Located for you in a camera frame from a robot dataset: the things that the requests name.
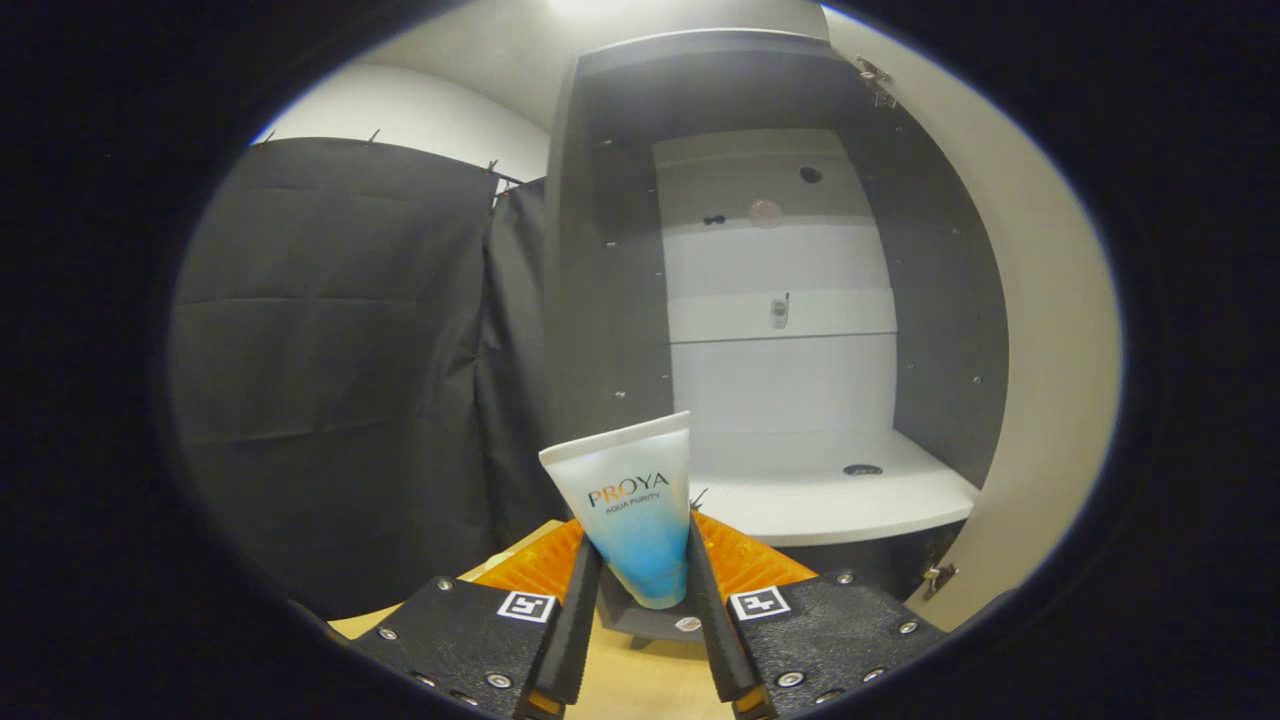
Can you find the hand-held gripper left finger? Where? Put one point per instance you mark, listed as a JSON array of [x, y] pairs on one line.
[[575, 630]]

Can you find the large ceiling light panel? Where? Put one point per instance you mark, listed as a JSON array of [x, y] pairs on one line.
[[600, 5]]

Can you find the white and blue tube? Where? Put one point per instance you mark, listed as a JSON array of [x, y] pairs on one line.
[[630, 520]]

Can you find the grey cabinet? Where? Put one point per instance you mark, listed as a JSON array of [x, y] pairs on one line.
[[610, 330]]

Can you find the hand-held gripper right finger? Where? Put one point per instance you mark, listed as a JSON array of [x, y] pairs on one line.
[[722, 640]]

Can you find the beige cabinet door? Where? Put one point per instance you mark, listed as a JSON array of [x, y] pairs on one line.
[[1050, 350]]

